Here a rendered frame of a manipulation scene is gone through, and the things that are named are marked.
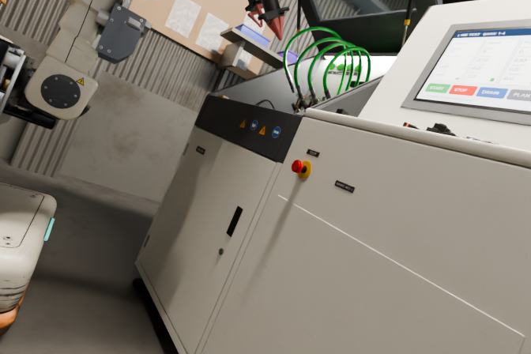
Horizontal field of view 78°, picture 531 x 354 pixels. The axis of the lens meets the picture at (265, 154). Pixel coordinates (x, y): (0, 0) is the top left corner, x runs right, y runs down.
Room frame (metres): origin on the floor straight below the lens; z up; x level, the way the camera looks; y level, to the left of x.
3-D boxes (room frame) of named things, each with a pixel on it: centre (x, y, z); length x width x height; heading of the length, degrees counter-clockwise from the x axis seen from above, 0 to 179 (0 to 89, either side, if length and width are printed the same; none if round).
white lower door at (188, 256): (1.29, 0.15, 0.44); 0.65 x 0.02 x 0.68; 38
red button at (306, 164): (0.92, -0.10, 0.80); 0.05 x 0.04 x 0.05; 38
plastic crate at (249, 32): (2.78, 0.50, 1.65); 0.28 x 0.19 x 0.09; 119
